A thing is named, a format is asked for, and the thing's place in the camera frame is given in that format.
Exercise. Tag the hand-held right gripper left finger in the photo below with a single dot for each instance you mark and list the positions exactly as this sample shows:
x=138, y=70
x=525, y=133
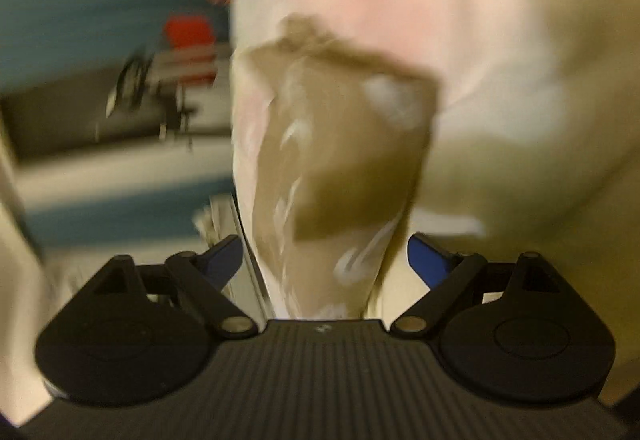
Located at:
x=225, y=260

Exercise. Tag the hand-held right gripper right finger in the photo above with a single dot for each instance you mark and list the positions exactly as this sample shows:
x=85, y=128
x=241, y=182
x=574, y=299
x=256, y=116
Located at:
x=425, y=260

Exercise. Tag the khaki T-shirt with white print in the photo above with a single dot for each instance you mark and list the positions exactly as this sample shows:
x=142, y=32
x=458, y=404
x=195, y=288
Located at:
x=350, y=170

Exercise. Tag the narrow blue curtain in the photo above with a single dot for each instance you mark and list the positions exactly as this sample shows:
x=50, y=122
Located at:
x=125, y=215

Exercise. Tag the garment steamer stand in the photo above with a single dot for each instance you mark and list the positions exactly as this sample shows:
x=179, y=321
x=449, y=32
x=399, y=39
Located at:
x=132, y=75

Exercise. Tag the dark window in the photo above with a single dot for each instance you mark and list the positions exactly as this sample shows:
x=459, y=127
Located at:
x=50, y=120

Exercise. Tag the pastel bed blanket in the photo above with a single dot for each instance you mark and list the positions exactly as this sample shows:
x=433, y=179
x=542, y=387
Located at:
x=500, y=45

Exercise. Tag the red fabric bag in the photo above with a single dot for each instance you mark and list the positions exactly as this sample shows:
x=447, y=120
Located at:
x=190, y=33

